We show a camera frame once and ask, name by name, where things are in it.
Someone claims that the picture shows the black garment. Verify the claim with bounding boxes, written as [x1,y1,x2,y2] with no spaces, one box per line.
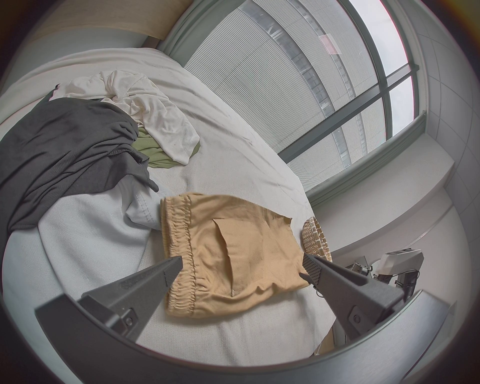
[0,98,160,241]

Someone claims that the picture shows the bed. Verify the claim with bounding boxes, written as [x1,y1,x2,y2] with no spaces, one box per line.
[0,0,338,368]

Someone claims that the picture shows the window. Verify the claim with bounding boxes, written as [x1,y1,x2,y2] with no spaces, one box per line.
[184,0,421,192]

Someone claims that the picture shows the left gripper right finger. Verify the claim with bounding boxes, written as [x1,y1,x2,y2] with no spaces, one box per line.
[302,254,407,344]

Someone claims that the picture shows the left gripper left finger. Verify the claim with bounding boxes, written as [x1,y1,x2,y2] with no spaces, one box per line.
[80,256,183,343]

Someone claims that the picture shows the pale blue garment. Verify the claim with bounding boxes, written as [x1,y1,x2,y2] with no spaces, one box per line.
[37,175,167,297]

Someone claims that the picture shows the blue-green curtain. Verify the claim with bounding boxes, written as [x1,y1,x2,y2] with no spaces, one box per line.
[155,0,244,66]
[305,110,428,207]

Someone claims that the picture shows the round woven basket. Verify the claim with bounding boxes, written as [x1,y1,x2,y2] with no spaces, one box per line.
[301,217,334,262]

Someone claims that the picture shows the green garment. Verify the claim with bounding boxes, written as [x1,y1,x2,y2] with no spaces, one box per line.
[133,125,201,169]

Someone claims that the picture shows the white garment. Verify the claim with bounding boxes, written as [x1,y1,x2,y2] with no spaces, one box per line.
[50,70,200,165]

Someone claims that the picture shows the tan shorts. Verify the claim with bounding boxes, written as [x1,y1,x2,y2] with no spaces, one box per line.
[159,192,314,319]

